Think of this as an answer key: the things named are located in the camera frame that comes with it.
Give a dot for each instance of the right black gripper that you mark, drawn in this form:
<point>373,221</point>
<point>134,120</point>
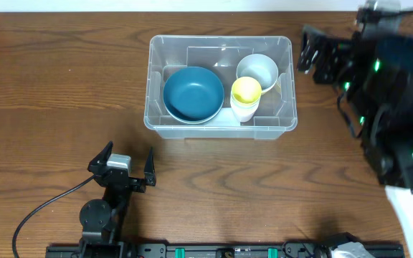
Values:
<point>321,57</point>

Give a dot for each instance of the dark blue bowl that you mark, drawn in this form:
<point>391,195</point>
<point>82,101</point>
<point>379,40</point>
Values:
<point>194,86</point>

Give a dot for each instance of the light blue cup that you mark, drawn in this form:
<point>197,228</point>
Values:
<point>245,105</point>

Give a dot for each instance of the yellow cup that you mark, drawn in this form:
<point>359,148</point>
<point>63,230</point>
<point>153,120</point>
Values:
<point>246,90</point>
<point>245,109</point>

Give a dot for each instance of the cream bowl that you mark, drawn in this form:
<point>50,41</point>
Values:
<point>193,114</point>

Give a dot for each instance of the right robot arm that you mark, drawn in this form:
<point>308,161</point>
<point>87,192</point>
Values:
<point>373,74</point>

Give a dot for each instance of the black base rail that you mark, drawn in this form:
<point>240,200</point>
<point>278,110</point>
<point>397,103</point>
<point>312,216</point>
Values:
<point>340,245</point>

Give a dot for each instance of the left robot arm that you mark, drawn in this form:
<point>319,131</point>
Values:
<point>102,219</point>

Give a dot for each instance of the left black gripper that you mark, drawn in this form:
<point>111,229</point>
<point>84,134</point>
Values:
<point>121,178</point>

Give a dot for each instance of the pink cup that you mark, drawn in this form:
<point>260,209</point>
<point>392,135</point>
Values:
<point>243,115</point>

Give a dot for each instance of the grey-blue small bowl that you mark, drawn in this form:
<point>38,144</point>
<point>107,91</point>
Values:
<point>261,68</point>

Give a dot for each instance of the clear plastic storage container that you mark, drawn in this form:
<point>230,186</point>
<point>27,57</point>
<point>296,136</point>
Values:
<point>276,114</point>

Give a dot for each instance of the yellow small bowl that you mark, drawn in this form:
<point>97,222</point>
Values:
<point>276,87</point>

